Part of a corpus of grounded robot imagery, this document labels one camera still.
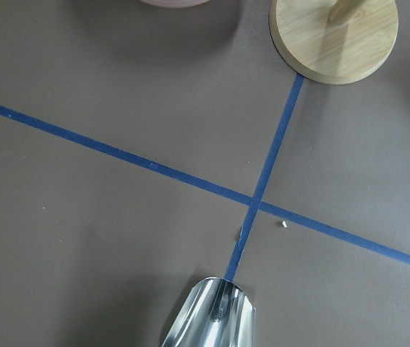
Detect metal ice scoop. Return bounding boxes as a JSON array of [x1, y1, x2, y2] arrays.
[[162, 277, 256, 347]]

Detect pink bowl of ice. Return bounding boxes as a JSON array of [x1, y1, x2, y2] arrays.
[[141, 0, 209, 9]]

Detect wooden cup stand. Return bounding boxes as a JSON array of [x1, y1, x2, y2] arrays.
[[269, 1, 399, 85]]

